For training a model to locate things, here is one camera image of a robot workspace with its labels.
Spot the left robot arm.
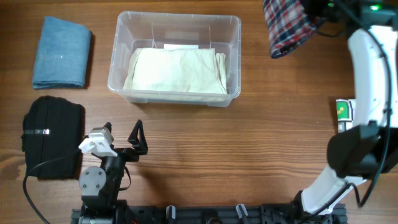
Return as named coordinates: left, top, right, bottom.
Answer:
left=71, top=120, right=148, bottom=224

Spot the red plaid cloth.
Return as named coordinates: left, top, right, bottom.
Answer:
left=263, top=0, right=323, bottom=59

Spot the folded black garment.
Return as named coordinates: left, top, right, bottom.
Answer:
left=21, top=96, right=85, bottom=179

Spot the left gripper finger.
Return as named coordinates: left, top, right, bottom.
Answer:
left=127, top=119, right=148, bottom=155
left=102, top=122, right=113, bottom=145

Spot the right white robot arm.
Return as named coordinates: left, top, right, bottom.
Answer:
left=293, top=0, right=397, bottom=221

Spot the cream cloth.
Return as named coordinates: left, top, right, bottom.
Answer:
left=123, top=48, right=228, bottom=95

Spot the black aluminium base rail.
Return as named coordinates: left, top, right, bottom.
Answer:
left=70, top=204, right=348, bottom=224

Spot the white label in container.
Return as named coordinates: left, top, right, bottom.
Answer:
left=164, top=44, right=199, bottom=50

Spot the folded blue denim cloth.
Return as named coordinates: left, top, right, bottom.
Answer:
left=32, top=16, right=91, bottom=90

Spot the white printed t-shirt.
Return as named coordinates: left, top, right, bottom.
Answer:
left=336, top=99, right=356, bottom=133

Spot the clear plastic storage container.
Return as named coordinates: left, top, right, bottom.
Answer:
left=108, top=11, right=242, bottom=107

